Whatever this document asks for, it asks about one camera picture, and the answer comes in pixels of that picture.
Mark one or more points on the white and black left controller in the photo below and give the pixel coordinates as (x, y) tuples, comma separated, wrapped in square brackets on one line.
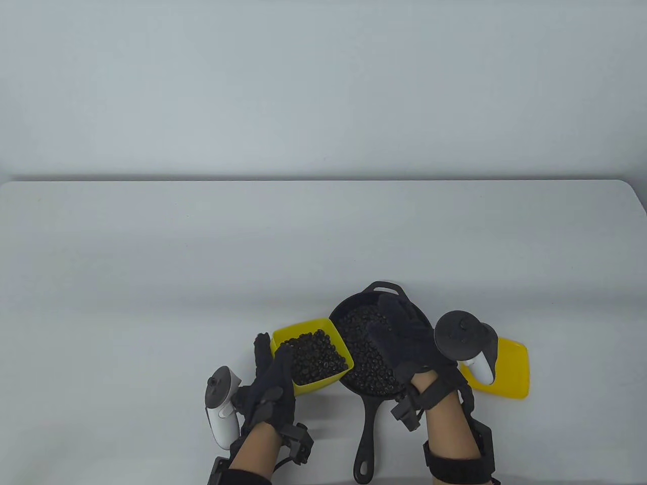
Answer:
[(221, 422)]

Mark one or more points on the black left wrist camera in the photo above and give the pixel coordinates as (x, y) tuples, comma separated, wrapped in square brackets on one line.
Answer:
[(217, 474)]

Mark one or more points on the person's left forearm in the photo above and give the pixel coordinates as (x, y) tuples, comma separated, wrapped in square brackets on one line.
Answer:
[(252, 449)]

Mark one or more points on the black glove sensor module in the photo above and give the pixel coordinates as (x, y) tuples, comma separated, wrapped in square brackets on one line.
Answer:
[(295, 444), (407, 414)]

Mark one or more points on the white and black right controller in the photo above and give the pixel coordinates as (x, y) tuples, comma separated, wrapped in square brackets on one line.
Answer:
[(457, 336)]

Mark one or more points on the black right glove sensor module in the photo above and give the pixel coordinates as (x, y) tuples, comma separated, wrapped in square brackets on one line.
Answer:
[(407, 414)]

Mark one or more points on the white and black controller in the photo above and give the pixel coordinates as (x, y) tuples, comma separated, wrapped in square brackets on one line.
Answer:
[(221, 422), (457, 336)]

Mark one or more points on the black cast iron frying pan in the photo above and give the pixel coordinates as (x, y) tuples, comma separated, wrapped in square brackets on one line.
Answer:
[(365, 434)]

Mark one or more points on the yellow plastic lid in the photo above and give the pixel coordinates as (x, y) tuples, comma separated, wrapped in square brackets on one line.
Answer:
[(513, 369)]

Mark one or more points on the black left glove sensor module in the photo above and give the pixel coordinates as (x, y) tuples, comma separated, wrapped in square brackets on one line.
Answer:
[(295, 444)]

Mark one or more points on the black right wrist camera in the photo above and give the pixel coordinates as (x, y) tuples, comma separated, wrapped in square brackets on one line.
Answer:
[(480, 437)]

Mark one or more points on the yellow plastic container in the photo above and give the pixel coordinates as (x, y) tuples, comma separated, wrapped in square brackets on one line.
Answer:
[(311, 389)]

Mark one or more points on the person's right hand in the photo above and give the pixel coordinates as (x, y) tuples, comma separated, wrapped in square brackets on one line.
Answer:
[(409, 343)]

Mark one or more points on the person's left hand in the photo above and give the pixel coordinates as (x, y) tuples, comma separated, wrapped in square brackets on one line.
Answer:
[(268, 399)]

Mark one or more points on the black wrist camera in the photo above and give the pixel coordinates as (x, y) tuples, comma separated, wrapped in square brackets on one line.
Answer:
[(217, 474), (480, 437)]

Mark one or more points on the person's right forearm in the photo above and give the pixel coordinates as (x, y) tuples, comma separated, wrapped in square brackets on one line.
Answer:
[(445, 424)]

